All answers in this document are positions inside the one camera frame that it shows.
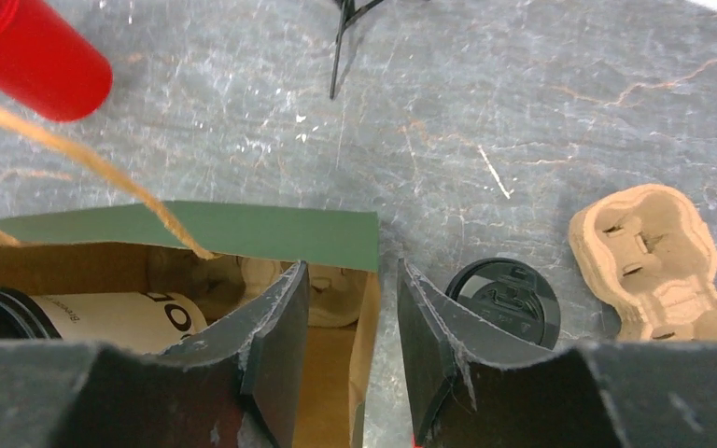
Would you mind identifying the brown pulp cup carriers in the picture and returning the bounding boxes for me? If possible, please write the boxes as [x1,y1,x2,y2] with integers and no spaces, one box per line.
[569,184,717,342]

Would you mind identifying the black tripod with grey tube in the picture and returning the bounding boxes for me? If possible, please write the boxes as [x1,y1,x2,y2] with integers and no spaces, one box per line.
[329,0,390,102]

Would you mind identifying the single brown pulp cup carrier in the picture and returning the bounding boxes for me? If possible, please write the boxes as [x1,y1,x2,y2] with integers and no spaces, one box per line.
[147,247,363,328]

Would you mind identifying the red cup holder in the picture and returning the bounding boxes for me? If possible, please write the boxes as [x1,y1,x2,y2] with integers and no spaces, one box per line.
[0,0,113,121]

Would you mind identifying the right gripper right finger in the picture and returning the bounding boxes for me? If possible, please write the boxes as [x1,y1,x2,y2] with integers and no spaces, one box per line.
[397,260,717,447]

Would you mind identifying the black plastic cup lid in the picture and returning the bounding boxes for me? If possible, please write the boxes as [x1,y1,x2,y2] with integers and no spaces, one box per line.
[444,258,561,349]

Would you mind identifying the green brown paper bag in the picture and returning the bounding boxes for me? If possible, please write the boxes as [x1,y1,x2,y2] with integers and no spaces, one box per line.
[0,90,382,448]

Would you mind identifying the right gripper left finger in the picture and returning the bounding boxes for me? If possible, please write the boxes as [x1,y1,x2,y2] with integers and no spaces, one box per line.
[0,261,309,447]

